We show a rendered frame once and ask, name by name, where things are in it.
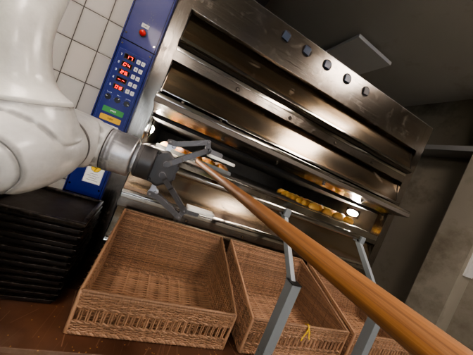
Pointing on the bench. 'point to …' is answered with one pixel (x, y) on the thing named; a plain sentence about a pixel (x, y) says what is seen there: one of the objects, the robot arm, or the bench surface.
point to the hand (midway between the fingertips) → (219, 189)
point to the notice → (93, 175)
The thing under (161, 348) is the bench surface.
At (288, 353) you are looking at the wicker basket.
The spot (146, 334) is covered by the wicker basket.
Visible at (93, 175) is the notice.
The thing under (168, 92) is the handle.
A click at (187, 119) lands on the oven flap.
